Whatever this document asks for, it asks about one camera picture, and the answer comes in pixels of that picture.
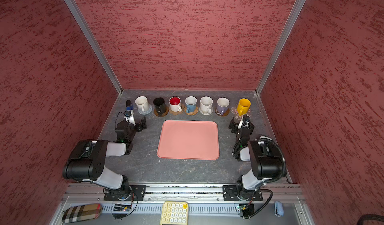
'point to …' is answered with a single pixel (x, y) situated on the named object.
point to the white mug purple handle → (222, 104)
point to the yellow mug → (243, 106)
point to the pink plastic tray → (189, 140)
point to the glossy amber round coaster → (225, 113)
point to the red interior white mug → (175, 104)
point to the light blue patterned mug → (190, 102)
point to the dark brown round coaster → (165, 113)
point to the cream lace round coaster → (206, 114)
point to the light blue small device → (278, 209)
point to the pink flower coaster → (237, 116)
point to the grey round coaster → (146, 112)
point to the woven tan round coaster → (191, 113)
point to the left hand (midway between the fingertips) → (138, 119)
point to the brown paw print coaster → (177, 113)
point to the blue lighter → (129, 106)
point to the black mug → (160, 105)
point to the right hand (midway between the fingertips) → (239, 120)
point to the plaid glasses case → (78, 213)
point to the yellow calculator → (175, 213)
